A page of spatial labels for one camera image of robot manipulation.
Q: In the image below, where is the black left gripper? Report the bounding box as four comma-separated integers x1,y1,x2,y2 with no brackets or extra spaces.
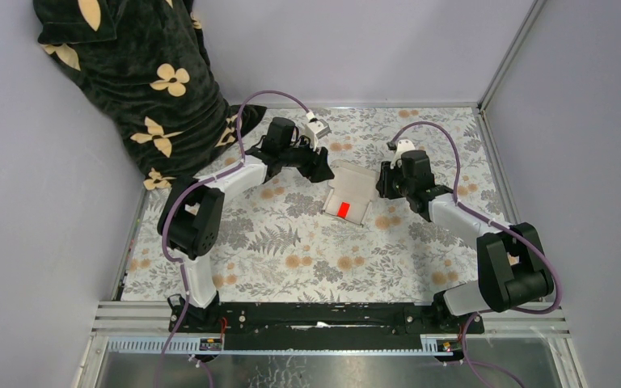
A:
277,133,333,182

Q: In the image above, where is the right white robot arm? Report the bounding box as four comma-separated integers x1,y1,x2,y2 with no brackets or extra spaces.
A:
376,142,557,333

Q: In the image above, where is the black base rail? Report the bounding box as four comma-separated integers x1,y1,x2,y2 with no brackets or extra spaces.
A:
168,300,472,335

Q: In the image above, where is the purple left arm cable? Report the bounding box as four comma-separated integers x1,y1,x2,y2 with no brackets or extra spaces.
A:
155,90,317,355

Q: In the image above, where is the red rectangular block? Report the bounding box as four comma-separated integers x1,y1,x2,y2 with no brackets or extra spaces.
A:
336,202,350,218

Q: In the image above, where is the black floral plush blanket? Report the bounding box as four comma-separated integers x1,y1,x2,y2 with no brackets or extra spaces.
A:
33,0,266,190

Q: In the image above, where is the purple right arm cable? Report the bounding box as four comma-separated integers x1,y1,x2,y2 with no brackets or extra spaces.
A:
387,120,564,388

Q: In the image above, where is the white cardboard paper box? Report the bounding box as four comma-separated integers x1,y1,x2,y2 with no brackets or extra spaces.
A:
323,160,378,226

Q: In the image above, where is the floral patterned table cloth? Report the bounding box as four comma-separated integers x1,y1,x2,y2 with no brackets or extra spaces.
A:
119,106,530,303

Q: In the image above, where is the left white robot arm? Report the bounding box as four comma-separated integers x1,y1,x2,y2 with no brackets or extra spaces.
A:
158,117,334,332

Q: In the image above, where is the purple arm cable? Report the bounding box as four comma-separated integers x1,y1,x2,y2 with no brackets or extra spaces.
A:
387,120,564,388
155,90,317,355

